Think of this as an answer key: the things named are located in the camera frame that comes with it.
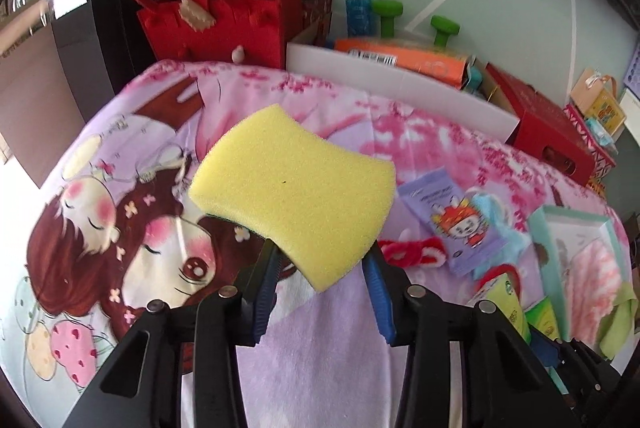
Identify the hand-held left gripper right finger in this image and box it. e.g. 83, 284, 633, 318
362, 244, 573, 428

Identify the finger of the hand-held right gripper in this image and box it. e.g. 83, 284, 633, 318
529, 330, 568, 371

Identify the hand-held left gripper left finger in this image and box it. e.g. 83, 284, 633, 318
62, 242, 281, 428

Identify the light green cloth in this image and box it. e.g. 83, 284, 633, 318
598, 280, 640, 361

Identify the pink white striped towel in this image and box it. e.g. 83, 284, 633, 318
565, 238, 632, 344

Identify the purple cartoon packet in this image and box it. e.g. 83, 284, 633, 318
397, 168, 506, 277

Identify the yellow sponge with green backing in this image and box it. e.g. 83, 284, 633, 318
187, 104, 397, 293

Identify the blue face mask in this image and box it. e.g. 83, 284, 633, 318
470, 190, 533, 269

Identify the white tray with teal rim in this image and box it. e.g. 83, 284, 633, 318
527, 205, 632, 359

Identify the green striped packet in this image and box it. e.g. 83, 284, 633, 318
525, 298, 561, 341

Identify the red white hair scrunchie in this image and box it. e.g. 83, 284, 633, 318
379, 235, 447, 269

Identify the red patterned box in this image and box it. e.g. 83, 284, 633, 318
564, 104, 617, 196

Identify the printed cartoon blanket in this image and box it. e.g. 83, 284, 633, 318
0, 58, 636, 428

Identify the white foam board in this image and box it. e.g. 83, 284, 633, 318
286, 42, 521, 143

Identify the light blue wipes pack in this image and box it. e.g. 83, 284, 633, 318
585, 118, 618, 149

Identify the red gift box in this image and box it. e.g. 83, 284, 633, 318
485, 62, 608, 186

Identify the orange cardboard box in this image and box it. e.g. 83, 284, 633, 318
334, 36, 476, 89

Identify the green dumbbell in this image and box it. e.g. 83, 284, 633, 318
431, 15, 462, 48
372, 0, 403, 38

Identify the purple plastic basket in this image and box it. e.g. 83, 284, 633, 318
622, 48, 640, 96

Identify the blue liquid plastic bottle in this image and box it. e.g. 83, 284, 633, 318
345, 0, 375, 39

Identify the dark red cardboard box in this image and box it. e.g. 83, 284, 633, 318
227, 0, 333, 46

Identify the black cabinet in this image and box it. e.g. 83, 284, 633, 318
50, 0, 156, 123

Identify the beige box with handle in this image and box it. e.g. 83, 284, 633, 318
570, 68, 627, 133

